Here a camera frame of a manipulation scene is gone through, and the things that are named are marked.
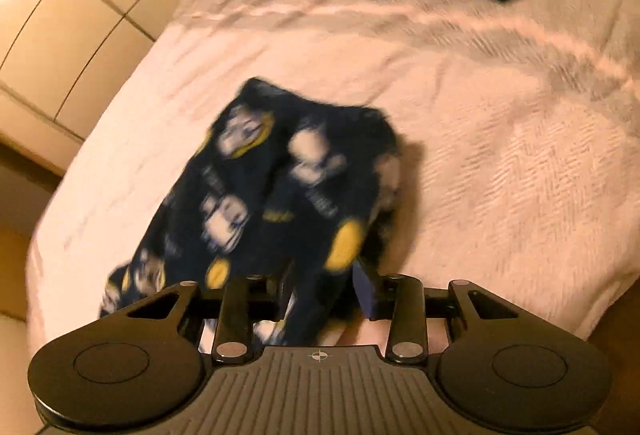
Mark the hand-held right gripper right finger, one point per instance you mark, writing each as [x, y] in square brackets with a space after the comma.
[365, 295]

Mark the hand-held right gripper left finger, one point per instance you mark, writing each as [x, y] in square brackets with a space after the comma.
[235, 315]

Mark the navy printed fleece pants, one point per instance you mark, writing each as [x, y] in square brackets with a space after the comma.
[260, 195]

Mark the pink grey bedspread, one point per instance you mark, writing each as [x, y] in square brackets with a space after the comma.
[500, 140]

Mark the cream wardrobe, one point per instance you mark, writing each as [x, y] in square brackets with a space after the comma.
[75, 15]

